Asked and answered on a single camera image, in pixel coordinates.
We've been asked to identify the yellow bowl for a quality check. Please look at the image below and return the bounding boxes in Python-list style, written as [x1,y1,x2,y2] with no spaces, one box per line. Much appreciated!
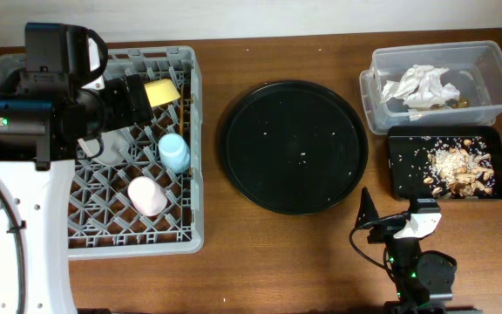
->
[144,78,180,107]

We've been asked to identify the grey-green plate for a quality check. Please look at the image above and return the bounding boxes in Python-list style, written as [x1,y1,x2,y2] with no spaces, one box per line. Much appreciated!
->
[78,130,130,167]

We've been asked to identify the blue cup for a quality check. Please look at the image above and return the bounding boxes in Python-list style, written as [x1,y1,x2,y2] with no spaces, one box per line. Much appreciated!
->
[159,133,190,174]

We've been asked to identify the pink cup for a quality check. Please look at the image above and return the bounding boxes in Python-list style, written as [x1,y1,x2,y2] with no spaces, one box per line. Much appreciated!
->
[127,176,168,216]

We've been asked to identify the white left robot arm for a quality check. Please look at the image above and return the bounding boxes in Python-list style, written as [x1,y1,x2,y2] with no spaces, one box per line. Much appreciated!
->
[0,70,153,313]

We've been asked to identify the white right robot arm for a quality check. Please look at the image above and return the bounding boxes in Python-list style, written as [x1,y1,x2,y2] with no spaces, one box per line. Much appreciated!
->
[349,188,457,313]

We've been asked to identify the grey dishwasher rack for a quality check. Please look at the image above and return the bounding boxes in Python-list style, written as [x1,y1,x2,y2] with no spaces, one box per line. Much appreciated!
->
[0,46,204,260]

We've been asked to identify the black rectangular tray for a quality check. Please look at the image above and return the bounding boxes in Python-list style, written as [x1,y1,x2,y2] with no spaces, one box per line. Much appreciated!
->
[388,126,502,199]

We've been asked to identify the round black tray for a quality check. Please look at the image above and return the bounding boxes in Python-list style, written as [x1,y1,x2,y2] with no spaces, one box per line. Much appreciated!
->
[219,80,369,215]

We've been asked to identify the crumpled white tissue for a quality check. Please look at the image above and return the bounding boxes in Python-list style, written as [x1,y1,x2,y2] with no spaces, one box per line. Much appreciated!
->
[381,65,460,109]

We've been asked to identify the clear plastic bin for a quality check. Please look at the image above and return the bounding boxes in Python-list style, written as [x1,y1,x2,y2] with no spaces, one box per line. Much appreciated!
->
[359,41,502,134]

